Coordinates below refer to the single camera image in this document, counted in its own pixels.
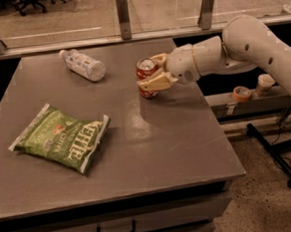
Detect black stand leg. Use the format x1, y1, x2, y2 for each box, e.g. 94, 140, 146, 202
246, 123, 291, 189

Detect right metal glass bracket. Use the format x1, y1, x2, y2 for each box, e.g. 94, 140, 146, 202
197, 0, 214, 30

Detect clear plastic water bottle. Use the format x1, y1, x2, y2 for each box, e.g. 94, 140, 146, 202
59, 49, 106, 82

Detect red coke can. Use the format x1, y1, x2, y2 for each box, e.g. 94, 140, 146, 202
136, 58, 158, 99

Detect grey table drawer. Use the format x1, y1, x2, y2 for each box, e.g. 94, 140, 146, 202
10, 191, 231, 232

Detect paper coffee cup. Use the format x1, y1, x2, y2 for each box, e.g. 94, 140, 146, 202
255, 74, 275, 97

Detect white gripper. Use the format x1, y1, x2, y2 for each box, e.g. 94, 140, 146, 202
138, 44, 199, 92

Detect black cable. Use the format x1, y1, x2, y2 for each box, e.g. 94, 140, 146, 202
268, 106, 291, 177

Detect green kettle chips bag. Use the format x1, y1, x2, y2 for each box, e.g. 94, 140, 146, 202
9, 103, 111, 174

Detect grey side shelf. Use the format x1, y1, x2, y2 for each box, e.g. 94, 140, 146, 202
205, 86, 291, 118

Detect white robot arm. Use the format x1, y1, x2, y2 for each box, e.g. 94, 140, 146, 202
138, 15, 291, 96

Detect middle metal glass bracket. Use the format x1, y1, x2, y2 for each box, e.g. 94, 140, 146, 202
116, 0, 132, 40

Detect orange tape roll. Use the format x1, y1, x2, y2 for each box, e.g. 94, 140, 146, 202
232, 87, 252, 103

